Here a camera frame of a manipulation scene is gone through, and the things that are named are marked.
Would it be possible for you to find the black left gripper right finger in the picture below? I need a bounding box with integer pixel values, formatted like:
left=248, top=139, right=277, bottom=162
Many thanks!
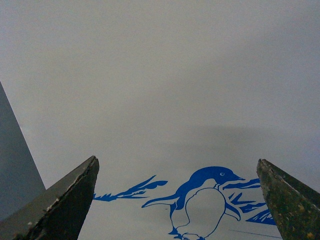
left=256, top=159, right=320, bottom=240

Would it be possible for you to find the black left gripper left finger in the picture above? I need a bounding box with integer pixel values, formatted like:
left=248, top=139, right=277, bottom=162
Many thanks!
left=0, top=156, right=100, bottom=240

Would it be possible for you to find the white blue chest freezer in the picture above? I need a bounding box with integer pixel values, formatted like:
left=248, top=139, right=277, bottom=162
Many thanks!
left=0, top=0, right=320, bottom=240

